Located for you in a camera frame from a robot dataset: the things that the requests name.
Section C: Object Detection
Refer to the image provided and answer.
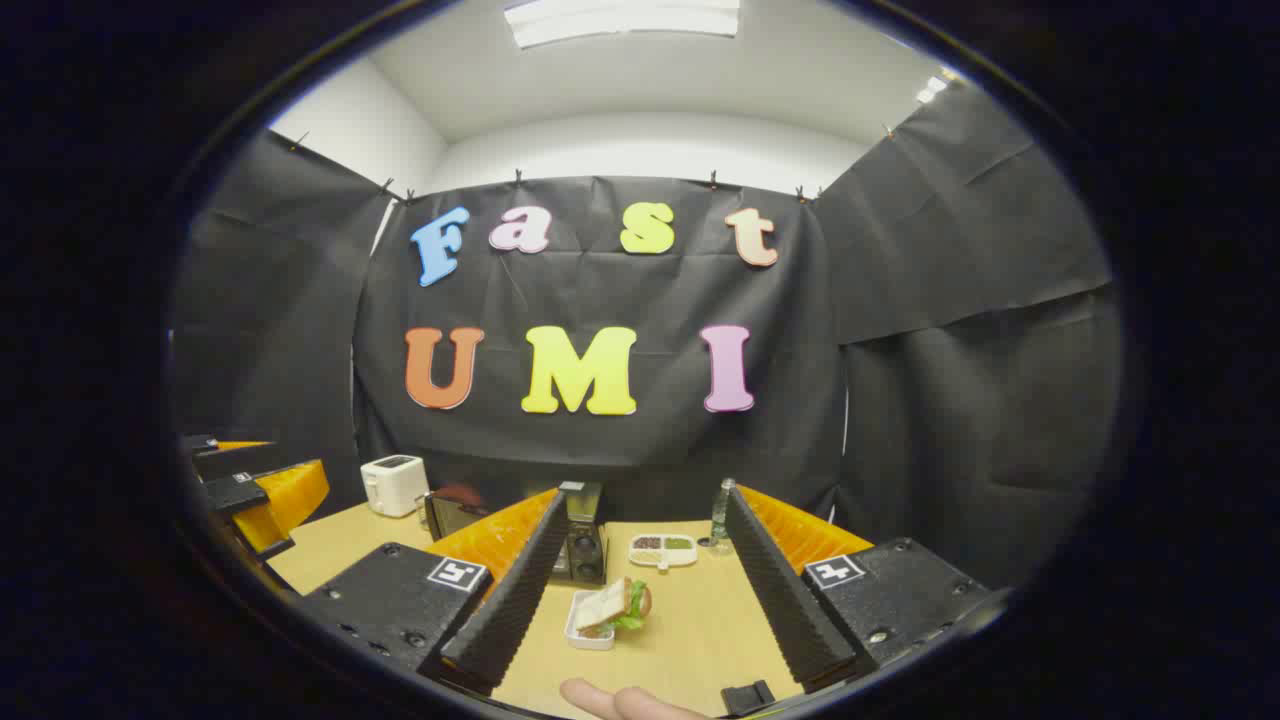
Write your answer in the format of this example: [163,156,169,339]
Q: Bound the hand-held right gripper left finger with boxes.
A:
[297,487,571,696]

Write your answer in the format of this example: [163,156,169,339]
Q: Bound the clear plastic water bottle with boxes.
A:
[710,478,737,554]

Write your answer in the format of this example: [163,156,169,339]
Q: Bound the black electric oven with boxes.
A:
[423,480,609,587]

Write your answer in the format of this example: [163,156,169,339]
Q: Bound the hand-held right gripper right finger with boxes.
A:
[725,484,993,693]

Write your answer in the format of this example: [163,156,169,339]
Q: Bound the sandwich with lettuce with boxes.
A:
[575,577,653,638]

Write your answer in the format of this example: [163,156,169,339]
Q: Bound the white toaster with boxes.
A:
[360,454,431,519]

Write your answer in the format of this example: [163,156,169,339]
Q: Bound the black backdrop cloth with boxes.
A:
[170,80,1126,591]

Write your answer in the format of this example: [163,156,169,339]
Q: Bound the white rectangular plastic tray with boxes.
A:
[564,590,618,652]

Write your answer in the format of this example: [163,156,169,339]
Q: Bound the white divided condiment dish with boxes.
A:
[628,533,699,571]

